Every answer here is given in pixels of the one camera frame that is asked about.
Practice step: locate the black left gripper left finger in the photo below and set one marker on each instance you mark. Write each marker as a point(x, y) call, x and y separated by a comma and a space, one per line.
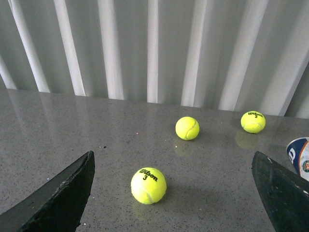
point(58, 205)

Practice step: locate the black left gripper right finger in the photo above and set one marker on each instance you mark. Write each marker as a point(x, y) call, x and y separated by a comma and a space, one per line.
point(285, 195)

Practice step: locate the clear Wilson tennis ball can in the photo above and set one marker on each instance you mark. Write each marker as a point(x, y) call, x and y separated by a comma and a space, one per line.
point(298, 153)

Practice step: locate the far yellow Wilson tennis ball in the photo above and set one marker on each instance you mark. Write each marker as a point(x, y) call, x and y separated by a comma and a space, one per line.
point(253, 122)

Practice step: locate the yellow wilson tennis ball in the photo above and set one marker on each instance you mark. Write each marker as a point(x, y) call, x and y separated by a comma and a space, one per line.
point(148, 185)
point(253, 122)

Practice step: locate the near yellow Wilson tennis ball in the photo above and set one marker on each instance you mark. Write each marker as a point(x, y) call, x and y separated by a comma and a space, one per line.
point(148, 185)

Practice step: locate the middle yellow tennis ball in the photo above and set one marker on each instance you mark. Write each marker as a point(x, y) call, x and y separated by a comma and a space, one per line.
point(187, 128)

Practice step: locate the white pleated curtain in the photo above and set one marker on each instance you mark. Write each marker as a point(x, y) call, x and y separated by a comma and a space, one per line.
point(235, 55)

